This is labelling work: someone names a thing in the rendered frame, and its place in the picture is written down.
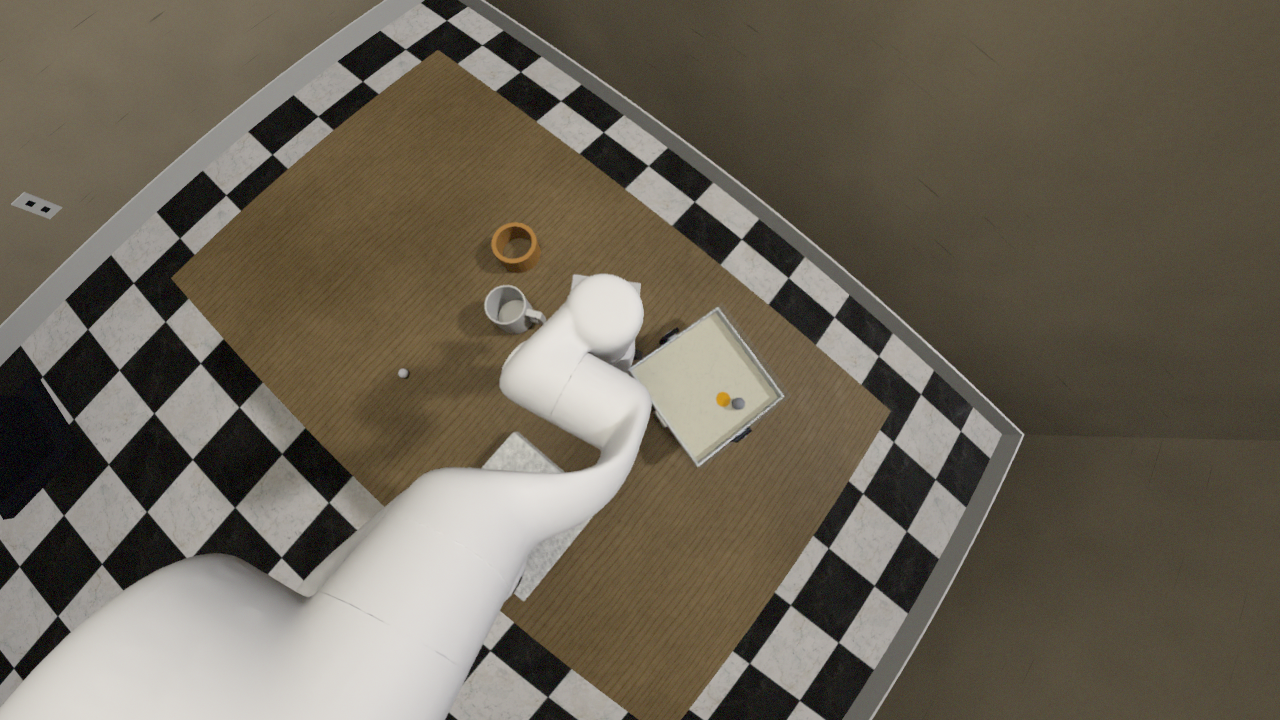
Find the white mug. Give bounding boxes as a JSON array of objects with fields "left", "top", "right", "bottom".
[{"left": 484, "top": 284, "right": 547, "bottom": 334}]

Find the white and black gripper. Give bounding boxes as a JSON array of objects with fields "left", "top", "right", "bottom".
[{"left": 612, "top": 340, "right": 643, "bottom": 372}]

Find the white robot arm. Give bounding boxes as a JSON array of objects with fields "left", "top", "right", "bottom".
[{"left": 0, "top": 274, "right": 652, "bottom": 720}]

